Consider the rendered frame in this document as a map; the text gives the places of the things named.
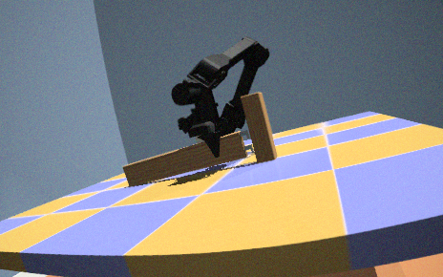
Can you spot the wooden rail with metal hooks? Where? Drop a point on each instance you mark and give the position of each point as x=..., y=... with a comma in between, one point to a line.
x=186, y=160

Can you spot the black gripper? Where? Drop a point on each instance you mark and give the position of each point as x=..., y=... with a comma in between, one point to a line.
x=210, y=127

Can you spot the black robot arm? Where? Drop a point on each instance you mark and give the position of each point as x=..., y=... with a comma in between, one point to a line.
x=214, y=69

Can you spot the wooden post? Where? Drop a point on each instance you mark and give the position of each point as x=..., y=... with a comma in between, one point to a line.
x=259, y=128

